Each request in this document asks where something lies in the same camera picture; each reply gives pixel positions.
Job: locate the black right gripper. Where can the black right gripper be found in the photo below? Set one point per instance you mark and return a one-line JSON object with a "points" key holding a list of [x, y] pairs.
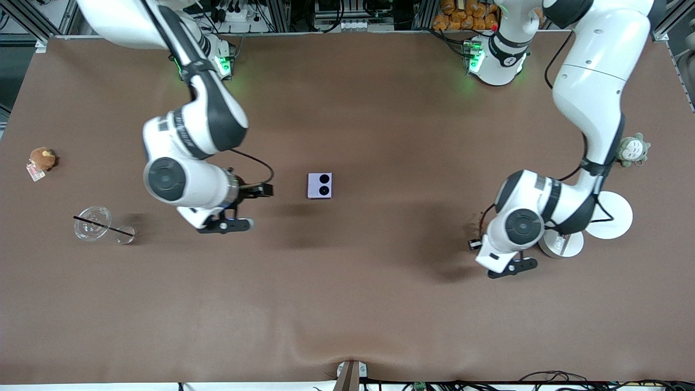
{"points": [[251, 190]]}

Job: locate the lilac flip phone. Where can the lilac flip phone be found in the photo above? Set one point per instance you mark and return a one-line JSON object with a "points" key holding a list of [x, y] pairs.
{"points": [[315, 187]]}

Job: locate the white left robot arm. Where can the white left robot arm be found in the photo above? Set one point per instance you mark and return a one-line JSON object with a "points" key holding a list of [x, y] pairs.
{"points": [[592, 81]]}

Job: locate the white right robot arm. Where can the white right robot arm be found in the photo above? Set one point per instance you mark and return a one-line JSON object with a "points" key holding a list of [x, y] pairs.
{"points": [[184, 184]]}

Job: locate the white round desk lamp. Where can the white round desk lamp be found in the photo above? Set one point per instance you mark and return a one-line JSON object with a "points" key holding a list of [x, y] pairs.
{"points": [[616, 217]]}

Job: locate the black drinking straw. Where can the black drinking straw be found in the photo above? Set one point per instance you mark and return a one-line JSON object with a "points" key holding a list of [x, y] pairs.
{"points": [[108, 228]]}

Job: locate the clear plastic cup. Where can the clear plastic cup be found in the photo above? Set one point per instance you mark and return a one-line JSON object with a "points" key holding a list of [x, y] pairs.
{"points": [[92, 224]]}

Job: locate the white power strip with plugs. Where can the white power strip with plugs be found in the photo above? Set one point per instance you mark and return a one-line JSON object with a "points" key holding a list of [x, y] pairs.
{"points": [[236, 13]]}

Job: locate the grey totoro plush toy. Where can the grey totoro plush toy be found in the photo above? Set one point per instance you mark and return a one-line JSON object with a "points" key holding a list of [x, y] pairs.
{"points": [[634, 151]]}

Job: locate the small white power strip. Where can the small white power strip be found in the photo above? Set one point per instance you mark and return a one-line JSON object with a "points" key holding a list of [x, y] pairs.
{"points": [[354, 25]]}

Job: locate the brown plush toy with tag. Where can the brown plush toy with tag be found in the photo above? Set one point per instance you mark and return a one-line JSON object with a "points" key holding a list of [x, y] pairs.
{"points": [[42, 158]]}

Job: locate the pile of orange plush toys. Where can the pile of orange plush toys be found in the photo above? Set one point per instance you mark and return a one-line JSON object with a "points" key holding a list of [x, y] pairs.
{"points": [[461, 16]]}

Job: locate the aluminium frame bar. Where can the aluminium frame bar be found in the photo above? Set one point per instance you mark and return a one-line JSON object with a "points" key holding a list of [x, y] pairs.
{"points": [[665, 24], [27, 19], [279, 15]]}

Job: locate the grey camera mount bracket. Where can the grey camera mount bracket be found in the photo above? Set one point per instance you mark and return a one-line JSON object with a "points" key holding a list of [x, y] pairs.
{"points": [[350, 376]]}

